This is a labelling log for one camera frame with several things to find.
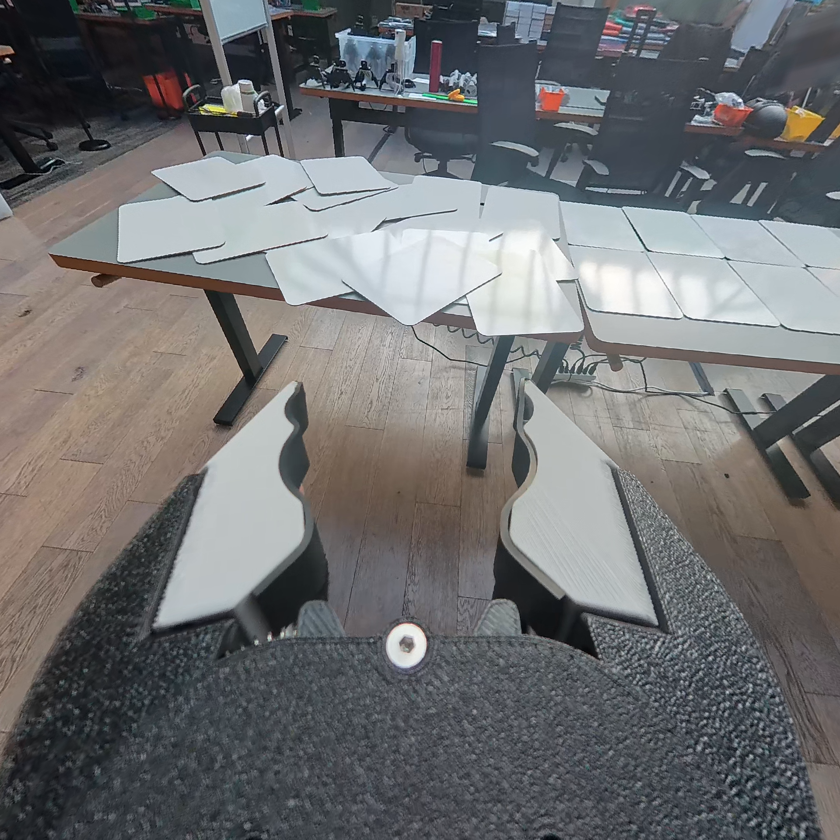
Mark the white power strip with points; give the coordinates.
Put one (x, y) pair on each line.
(577, 379)

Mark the black round stand base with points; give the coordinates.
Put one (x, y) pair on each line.
(96, 145)

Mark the row of white boards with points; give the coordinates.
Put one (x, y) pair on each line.
(709, 289)

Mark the white insulated flask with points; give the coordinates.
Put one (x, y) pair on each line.
(247, 97)

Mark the black office chair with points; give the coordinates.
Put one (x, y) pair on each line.
(643, 98)
(574, 39)
(735, 184)
(446, 46)
(505, 105)

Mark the pile of white boards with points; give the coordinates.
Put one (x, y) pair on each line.
(420, 275)

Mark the black helmet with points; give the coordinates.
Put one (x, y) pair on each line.
(766, 119)

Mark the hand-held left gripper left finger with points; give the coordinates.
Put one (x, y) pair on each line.
(229, 525)

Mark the small orange bin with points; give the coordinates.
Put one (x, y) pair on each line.
(551, 100)

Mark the stack of white boxes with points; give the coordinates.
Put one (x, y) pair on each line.
(525, 19)

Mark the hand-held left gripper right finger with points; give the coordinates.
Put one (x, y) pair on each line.
(577, 525)

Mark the orange bag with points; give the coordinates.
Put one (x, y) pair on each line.
(164, 92)

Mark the clear plastic storage box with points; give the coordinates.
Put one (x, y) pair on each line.
(374, 49)

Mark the yellow storage bin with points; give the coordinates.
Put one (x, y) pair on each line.
(802, 124)

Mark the orange parts bin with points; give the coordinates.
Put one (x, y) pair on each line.
(732, 115)

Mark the black utility cart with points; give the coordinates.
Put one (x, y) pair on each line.
(226, 121)

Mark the dark red cylinder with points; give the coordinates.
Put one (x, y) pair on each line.
(437, 65)

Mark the cluttered work desk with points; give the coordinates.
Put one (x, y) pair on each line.
(584, 102)

